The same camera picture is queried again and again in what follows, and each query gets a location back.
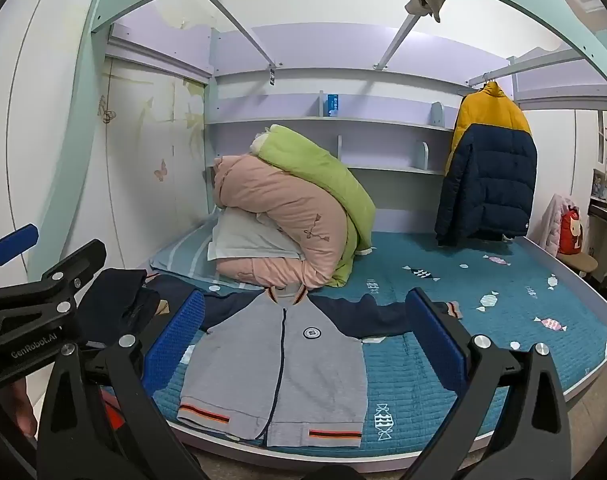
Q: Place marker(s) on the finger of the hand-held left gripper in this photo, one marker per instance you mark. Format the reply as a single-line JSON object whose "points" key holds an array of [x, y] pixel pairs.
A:
{"points": [[14, 249], [73, 265]]}

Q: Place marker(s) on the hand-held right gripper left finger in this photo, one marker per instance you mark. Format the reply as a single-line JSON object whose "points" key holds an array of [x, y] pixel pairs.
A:
{"points": [[176, 340]]}

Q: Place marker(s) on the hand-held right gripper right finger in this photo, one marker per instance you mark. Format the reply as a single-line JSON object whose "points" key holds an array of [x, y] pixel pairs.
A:
{"points": [[436, 340]]}

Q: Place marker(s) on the grey and navy zip jacket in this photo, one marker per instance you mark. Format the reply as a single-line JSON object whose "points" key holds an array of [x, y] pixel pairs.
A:
{"points": [[283, 360]]}

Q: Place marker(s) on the person's left hand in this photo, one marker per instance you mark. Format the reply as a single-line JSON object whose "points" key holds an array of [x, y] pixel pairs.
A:
{"points": [[25, 410]]}

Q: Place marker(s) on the teal candy print bed sheet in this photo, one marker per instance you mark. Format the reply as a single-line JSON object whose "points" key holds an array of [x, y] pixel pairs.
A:
{"points": [[483, 370]]}

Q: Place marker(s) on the blue striped pillow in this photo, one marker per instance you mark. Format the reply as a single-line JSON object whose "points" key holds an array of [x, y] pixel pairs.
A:
{"points": [[183, 255]]}

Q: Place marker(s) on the red cloth item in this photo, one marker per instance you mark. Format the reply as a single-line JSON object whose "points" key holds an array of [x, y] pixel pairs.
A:
{"points": [[114, 412]]}

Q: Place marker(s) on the white pillow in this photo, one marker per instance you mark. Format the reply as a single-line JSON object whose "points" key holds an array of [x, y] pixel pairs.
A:
{"points": [[253, 240]]}

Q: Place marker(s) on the pink padded jacket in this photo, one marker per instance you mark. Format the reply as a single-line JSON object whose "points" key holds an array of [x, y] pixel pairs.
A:
{"points": [[551, 225]]}

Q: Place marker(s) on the beige chair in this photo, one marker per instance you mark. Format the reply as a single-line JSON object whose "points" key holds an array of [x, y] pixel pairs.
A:
{"points": [[583, 262]]}

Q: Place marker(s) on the yellow and navy puffer jacket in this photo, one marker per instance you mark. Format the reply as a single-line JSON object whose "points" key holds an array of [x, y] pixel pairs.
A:
{"points": [[488, 180]]}

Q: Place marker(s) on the red bag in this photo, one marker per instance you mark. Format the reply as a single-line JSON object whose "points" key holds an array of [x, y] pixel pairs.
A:
{"points": [[570, 232]]}

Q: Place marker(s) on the pink quilt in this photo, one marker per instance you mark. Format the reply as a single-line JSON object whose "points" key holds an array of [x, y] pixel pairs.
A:
{"points": [[283, 195]]}

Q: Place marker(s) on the green quilt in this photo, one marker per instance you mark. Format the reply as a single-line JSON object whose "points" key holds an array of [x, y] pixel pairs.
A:
{"points": [[313, 160]]}

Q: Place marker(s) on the photo frames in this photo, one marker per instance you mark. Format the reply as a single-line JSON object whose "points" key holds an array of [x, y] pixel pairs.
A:
{"points": [[601, 187]]}

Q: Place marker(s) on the small blue box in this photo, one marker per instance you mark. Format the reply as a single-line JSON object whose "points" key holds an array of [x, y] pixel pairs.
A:
{"points": [[333, 104]]}

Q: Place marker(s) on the small black hanging tag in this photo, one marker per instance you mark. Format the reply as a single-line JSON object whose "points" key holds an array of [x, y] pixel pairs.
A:
{"points": [[274, 76]]}

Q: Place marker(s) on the grey bed slat bar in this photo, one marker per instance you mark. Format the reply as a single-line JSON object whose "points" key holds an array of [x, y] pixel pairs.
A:
{"points": [[401, 40], [233, 17]]}

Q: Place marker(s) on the brown butterfly wall sticker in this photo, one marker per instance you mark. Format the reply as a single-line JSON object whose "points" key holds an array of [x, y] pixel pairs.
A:
{"points": [[105, 110], [161, 170]]}

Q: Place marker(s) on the mint green bed frame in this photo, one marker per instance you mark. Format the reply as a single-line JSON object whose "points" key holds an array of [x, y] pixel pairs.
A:
{"points": [[98, 10]]}

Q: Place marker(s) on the metal clothes rail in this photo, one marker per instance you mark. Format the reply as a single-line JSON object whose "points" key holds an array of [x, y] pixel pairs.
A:
{"points": [[533, 66]]}

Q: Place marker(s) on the purple wall shelf unit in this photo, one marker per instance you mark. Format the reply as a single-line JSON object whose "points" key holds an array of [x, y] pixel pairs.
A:
{"points": [[283, 45]]}

